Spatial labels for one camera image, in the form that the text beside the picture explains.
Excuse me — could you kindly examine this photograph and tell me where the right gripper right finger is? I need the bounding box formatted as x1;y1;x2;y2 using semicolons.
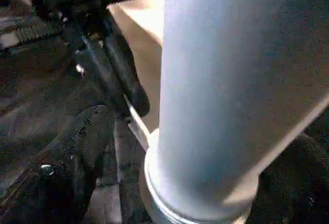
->
253;128;329;224

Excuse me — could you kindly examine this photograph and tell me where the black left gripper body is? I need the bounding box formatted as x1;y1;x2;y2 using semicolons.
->
28;0;162;31

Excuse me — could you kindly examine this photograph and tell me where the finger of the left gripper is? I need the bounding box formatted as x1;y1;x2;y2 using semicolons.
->
102;38;151;117
75;39;131;122

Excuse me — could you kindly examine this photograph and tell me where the black plastic mat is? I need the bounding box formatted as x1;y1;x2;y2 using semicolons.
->
0;0;160;224

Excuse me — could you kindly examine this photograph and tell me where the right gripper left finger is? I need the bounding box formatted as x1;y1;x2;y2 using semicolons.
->
15;104;119;224

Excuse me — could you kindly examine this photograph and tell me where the white plastic table leg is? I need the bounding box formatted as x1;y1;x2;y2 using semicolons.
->
140;0;329;224

